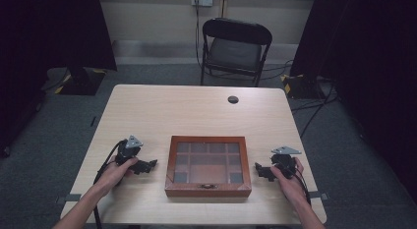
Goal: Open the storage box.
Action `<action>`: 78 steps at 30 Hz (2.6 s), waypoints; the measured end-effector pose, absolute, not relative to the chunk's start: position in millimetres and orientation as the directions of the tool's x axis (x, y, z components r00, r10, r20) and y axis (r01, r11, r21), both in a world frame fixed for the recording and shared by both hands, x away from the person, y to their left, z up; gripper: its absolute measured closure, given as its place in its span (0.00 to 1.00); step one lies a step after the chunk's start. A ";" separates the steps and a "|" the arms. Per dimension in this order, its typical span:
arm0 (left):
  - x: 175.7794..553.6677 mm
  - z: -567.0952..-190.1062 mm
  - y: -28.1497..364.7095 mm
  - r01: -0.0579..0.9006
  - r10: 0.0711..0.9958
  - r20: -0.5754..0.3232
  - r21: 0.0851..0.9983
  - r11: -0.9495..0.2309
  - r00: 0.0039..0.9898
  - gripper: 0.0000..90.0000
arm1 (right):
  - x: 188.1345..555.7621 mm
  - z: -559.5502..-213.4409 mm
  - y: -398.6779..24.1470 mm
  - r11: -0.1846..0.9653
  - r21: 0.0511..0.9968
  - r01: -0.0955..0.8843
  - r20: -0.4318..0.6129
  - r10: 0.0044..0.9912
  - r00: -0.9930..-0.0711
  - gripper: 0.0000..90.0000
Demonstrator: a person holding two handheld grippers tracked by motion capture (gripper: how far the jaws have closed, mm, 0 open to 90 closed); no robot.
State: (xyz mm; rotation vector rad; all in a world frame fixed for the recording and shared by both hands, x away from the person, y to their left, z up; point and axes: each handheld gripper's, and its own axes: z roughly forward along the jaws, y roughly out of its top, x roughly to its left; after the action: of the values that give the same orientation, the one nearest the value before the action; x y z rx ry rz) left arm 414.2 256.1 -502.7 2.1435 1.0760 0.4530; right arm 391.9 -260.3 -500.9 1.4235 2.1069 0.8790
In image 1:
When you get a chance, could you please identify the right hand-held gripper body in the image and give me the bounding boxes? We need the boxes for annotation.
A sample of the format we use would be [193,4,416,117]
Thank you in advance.
[269,145,303,180]

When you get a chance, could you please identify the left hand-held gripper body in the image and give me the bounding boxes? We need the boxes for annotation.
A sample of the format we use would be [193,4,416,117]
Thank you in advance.
[114,135,145,166]

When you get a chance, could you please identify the wooden box with glass lid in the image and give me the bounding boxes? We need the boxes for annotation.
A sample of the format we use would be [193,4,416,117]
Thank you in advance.
[163,135,253,199]

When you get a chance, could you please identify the person's right hand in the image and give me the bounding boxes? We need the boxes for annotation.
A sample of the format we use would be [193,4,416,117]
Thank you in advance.
[269,156,310,209]

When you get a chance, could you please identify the person's left hand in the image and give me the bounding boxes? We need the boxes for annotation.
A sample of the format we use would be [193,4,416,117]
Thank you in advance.
[95,156,140,197]

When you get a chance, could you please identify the black stand base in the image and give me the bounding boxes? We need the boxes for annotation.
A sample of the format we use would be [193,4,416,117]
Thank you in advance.
[280,73,327,100]
[41,66,108,96]

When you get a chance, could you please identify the black folding chair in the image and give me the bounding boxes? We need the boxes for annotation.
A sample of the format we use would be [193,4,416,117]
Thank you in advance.
[200,17,273,88]

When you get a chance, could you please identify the dark curtain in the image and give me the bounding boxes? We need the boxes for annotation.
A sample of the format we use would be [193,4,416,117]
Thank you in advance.
[289,0,417,203]

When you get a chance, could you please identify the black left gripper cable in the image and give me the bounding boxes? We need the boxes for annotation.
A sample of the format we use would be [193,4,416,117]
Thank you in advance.
[92,140,128,229]

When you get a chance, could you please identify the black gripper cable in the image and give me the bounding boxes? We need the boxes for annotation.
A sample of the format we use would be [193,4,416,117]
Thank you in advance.
[92,140,128,229]
[292,168,313,205]

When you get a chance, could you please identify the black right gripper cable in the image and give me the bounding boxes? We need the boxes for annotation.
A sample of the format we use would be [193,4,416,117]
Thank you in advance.
[292,168,313,205]

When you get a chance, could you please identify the grey table edge strap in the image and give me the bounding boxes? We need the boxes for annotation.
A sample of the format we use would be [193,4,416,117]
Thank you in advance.
[54,193,83,204]
[308,191,329,201]

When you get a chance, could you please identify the black floor cables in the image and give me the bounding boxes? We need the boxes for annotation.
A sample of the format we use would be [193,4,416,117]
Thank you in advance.
[262,59,340,139]

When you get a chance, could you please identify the black wall socket cable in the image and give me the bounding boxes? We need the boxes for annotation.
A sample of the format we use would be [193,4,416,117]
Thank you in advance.
[194,0,204,70]

